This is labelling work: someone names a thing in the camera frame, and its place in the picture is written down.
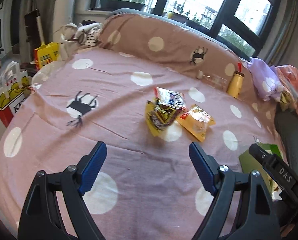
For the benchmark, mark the yellow rice cracker packet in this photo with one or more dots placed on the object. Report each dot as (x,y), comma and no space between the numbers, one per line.
(196,121)

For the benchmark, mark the dark grey sofa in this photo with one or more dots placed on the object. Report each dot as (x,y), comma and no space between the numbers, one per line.
(286,124)

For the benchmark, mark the black framed window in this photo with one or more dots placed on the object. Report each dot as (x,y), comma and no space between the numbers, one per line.
(242,25)

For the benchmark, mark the yellow bottle brown cap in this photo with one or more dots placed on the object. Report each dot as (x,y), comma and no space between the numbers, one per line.
(235,85)

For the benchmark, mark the striped white clothes pile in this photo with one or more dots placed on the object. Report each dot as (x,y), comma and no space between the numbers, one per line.
(84,35)

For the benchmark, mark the pink polka dot bedsheet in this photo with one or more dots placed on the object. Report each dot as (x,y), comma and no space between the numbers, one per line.
(147,187)

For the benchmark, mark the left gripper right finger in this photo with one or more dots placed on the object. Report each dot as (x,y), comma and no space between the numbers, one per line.
(255,216)

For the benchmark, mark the red white milk candy packet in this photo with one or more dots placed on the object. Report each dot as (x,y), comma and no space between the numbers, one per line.
(168,98)

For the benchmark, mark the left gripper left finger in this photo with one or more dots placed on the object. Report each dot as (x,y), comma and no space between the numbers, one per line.
(41,217)

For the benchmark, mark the dark yellow chocolate snack packet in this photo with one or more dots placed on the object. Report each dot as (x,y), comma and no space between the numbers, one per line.
(159,117)

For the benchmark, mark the clear glass jar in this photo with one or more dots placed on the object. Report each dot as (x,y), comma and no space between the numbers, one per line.
(212,80)

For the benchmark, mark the KFC paper bag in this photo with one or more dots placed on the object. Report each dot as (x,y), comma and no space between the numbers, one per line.
(14,84)

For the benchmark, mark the purple polka dot cloth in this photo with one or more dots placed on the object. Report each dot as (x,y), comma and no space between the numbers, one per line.
(265,80)

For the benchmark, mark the pink orange clothes pile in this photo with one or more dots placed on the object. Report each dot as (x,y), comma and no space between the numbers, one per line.
(288,77)

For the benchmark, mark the yellow box beside bed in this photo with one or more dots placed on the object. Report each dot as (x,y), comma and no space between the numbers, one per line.
(46,54)

